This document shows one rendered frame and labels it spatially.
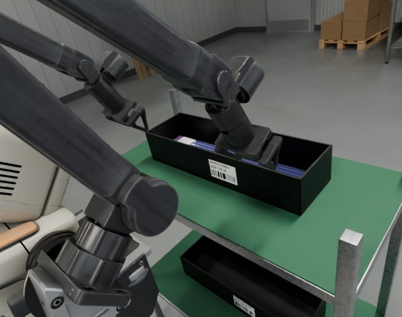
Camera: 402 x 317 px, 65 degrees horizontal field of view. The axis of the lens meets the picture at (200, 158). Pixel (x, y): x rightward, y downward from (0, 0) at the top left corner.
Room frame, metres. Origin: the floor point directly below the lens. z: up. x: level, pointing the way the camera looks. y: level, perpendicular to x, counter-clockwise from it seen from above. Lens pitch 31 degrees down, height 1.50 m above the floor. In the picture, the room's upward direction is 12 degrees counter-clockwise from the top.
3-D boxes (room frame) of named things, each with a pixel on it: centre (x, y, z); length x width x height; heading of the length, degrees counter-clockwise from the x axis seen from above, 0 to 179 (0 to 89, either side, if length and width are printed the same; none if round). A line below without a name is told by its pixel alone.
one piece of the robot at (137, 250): (0.51, 0.28, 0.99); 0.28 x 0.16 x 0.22; 42
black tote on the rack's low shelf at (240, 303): (0.81, -0.08, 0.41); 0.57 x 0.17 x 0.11; 42
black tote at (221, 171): (0.83, -0.08, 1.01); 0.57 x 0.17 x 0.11; 42
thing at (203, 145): (0.83, -0.08, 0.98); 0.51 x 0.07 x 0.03; 42
